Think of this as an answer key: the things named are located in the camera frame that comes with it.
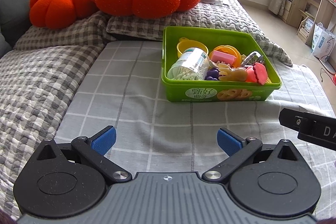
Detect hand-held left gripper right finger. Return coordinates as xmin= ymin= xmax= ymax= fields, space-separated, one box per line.
xmin=202 ymin=128 xmax=300 ymax=184

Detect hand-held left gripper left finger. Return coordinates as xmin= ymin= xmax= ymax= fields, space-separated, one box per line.
xmin=37 ymin=125 xmax=132 ymax=184

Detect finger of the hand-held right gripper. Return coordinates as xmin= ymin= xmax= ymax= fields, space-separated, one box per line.
xmin=279 ymin=108 xmax=307 ymax=133

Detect pink rubber octopus toy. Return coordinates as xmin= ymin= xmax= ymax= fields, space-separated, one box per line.
xmin=246 ymin=62 xmax=269 ymax=86

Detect amber rubber octopus toy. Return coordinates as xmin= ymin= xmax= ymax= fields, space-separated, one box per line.
xmin=217 ymin=63 xmax=248 ymax=82

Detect purple toy grapes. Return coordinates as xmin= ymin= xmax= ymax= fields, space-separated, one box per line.
xmin=205 ymin=68 xmax=221 ymax=82

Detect orange toy bowl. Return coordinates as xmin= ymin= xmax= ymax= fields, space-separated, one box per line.
xmin=209 ymin=45 xmax=242 ymax=67

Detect pink card box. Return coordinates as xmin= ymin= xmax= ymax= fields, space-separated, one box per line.
xmin=211 ymin=50 xmax=236 ymax=65

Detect clear cotton swab jar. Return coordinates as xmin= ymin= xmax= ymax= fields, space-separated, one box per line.
xmin=167 ymin=47 xmax=210 ymax=81

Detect yellow toy cup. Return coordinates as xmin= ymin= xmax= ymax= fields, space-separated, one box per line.
xmin=176 ymin=37 xmax=209 ymax=59

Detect green plastic box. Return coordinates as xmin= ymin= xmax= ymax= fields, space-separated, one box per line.
xmin=161 ymin=26 xmax=282 ymax=103

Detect grey grid bed sheet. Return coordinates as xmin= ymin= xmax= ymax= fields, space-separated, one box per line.
xmin=54 ymin=40 xmax=336 ymax=214

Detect white paper bag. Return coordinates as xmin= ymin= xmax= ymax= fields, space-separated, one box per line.
xmin=311 ymin=22 xmax=336 ymax=62

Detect grey checked quilt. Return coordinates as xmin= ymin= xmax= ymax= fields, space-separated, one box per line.
xmin=0 ymin=0 xmax=294 ymax=214

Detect wooden desk with shelves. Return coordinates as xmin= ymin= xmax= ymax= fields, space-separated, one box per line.
xmin=285 ymin=0 xmax=336 ymax=46

